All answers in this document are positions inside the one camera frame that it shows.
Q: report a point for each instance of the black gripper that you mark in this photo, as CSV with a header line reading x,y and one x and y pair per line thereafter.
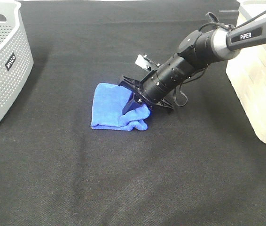
x,y
138,98

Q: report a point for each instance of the blue microfiber towel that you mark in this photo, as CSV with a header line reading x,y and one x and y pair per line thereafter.
x,y
108,103

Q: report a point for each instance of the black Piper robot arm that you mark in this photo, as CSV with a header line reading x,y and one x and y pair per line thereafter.
x,y
194,54

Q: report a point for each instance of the black fabric table mat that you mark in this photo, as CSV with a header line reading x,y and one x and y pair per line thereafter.
x,y
200,165

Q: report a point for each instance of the white plastic storage bin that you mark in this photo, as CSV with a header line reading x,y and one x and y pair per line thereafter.
x,y
247,74

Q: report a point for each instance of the grey perforated plastic basket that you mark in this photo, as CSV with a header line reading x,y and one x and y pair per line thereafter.
x,y
16,60

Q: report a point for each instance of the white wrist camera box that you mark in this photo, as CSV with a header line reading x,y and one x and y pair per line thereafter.
x,y
146,64

